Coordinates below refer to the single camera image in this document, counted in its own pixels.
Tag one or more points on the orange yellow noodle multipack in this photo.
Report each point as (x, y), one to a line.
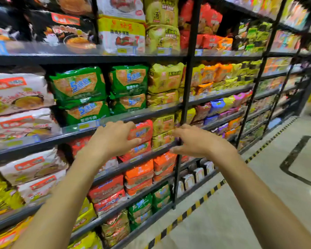
(7, 234)

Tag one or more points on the black metal shelf unit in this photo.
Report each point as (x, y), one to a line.
(80, 59)
(217, 94)

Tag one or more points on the brown noodle multipack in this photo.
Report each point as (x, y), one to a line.
(116, 223)
(117, 235)

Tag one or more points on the person's left thumb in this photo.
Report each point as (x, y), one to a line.
(134, 142)

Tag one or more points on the pile of yellow noodle bags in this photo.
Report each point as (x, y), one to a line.
(2, 197)

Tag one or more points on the row of purple blue packets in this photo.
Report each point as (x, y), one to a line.
(220, 107)

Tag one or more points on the yellow green snack packet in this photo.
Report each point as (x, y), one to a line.
(189, 115)

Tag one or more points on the white yellow noodle multipack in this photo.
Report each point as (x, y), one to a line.
(121, 36)
(120, 7)

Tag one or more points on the black noodle multipack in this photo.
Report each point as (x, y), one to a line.
(67, 5)
(64, 31)
(5, 25)

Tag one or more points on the row of green black packets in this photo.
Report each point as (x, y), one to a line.
(254, 36)

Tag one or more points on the person's right hand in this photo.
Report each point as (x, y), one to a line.
(202, 142)

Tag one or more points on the red noodle multipack blue print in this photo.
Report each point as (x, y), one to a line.
(137, 150)
(143, 131)

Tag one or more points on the person's right forearm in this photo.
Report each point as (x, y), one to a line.
(259, 204)

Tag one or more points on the yellow red noodle multipack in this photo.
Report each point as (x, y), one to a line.
(86, 242)
(85, 216)

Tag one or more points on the row of small white packets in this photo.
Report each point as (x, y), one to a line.
(195, 175)

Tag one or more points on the small green noodle multipack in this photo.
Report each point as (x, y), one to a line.
(161, 193)
(140, 206)
(141, 220)
(162, 203)

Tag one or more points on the row of orange yellow packets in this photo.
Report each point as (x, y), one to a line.
(220, 75)

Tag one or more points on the person's left hand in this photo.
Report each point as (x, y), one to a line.
(110, 141)

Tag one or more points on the person's left forearm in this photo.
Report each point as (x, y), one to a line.
(59, 202)

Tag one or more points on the person's right thumb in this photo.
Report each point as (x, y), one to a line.
(178, 150)

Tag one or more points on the yellow black floor tape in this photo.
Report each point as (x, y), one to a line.
(217, 185)

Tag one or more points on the row of red snack packets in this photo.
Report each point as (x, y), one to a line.
(207, 25)

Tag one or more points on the distant black shelf units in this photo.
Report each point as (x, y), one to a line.
(285, 67)

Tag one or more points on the white noodle multipack red label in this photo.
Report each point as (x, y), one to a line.
(33, 165)
(18, 93)
(40, 186)
(20, 125)

